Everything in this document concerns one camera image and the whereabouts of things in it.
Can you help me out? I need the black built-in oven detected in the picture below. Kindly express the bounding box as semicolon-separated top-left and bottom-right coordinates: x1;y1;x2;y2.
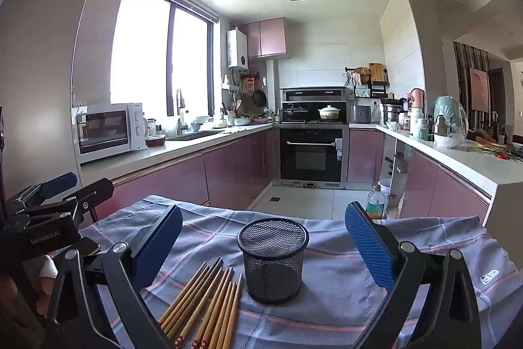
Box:
278;126;350;186

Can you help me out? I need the black wall shelf rack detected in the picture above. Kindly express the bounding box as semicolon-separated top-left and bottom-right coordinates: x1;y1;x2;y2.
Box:
345;67;391;98

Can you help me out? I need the dark-framed kitchen window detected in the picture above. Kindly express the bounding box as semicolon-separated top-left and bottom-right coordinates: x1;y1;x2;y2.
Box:
110;0;221;116

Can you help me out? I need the bundle of wooden chopsticks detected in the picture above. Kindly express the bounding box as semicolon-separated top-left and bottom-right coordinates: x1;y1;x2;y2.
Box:
157;257;245;349

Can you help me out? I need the black cooking pot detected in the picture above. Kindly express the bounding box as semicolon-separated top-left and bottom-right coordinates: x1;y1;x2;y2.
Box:
283;104;309;122

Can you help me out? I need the white wall water heater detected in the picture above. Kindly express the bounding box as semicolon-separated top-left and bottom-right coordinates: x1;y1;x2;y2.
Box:
227;28;249;68

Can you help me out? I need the steel steamer pot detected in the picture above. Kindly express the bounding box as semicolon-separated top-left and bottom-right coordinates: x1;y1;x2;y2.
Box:
382;98;405;123

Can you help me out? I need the brown wall picture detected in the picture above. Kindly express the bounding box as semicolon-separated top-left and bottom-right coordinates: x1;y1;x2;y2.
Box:
469;67;490;113

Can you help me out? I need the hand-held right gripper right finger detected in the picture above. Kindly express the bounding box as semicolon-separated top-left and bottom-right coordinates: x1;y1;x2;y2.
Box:
344;201;483;349

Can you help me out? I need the brown smartphone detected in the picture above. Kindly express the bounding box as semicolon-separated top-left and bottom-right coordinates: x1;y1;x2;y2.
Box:
79;236;101;256

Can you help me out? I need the white microwave oven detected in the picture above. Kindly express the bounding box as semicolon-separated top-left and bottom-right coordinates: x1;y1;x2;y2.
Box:
75;102;148;164

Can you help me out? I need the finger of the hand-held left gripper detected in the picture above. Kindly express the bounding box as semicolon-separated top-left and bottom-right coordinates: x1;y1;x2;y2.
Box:
16;178;114;228
8;172;78;211

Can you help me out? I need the black range hood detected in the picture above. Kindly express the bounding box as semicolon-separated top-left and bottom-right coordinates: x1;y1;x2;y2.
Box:
280;87;348;103

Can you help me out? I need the white bowl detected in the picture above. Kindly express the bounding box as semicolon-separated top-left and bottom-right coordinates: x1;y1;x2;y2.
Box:
433;133;465;148

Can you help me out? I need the steel sink faucet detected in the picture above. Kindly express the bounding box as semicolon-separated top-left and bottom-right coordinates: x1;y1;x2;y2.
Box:
177;89;189;137

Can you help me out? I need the person's left hand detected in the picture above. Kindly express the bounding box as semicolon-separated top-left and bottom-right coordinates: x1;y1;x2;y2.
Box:
35;253;57;317

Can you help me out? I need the silver rice cooker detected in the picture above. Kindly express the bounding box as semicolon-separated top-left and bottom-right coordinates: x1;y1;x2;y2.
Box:
350;105;372;124

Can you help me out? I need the pink kettle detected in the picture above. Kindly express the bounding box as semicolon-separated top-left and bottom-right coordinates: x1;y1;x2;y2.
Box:
409;88;426;121

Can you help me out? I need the plastic cooking oil bottle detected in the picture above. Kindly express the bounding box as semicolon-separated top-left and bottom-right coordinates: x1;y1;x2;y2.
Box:
365;184;387;219

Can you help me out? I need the green plastic-covered appliance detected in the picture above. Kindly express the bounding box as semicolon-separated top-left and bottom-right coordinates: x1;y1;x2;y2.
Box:
433;96;468;137

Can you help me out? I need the pink base cabinet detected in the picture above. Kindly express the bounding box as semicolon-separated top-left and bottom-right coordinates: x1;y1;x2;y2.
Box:
79;126;280;223
347;128;491;221

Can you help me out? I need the black mesh pen holder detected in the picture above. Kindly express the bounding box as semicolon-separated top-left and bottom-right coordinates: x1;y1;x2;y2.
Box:
237;217;310;305

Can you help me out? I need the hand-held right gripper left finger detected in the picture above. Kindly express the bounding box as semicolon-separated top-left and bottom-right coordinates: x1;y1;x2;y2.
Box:
44;204;184;349

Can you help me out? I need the checked blue-grey tablecloth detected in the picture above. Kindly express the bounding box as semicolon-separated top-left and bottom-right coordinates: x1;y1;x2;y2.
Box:
77;194;519;349

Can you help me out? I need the pink wall cabinet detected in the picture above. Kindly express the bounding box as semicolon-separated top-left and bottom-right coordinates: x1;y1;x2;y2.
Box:
239;18;287;59

